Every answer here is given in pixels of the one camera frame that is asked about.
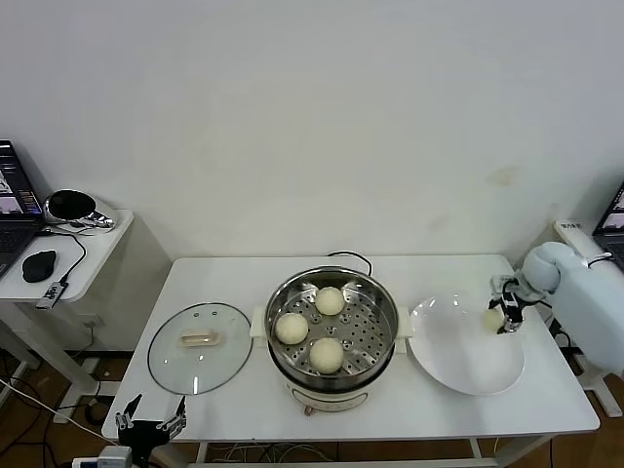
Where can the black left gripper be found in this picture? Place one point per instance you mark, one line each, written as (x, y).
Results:
(141, 434)

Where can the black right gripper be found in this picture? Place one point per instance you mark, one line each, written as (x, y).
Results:
(512, 300)

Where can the white steamed baozi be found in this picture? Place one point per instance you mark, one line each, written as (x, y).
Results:
(491, 321)
(330, 300)
(325, 356)
(291, 327)

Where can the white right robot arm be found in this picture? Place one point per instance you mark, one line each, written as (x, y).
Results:
(585, 302)

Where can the stainless steel steamer basket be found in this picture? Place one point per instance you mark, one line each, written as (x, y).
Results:
(363, 336)

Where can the round brown floor object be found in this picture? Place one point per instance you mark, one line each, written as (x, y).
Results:
(95, 413)

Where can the white round plate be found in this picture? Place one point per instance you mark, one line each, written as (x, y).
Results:
(463, 361)

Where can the dark open laptop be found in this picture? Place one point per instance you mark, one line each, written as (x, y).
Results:
(14, 205)
(614, 229)

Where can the grey usb hub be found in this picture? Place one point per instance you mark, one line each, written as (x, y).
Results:
(51, 295)

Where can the black computer mouse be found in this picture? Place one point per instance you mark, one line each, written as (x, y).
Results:
(40, 265)

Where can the shiny chrome helmet object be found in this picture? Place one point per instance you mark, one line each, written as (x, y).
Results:
(73, 207)

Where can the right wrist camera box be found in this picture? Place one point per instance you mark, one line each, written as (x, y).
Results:
(499, 284)

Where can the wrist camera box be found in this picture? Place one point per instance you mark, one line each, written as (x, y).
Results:
(499, 284)
(114, 456)

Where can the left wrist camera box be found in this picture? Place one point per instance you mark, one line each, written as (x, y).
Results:
(114, 456)

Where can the white main table frame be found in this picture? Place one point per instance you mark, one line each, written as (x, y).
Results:
(201, 453)

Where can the white wall socket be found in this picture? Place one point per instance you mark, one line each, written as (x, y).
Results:
(92, 322)

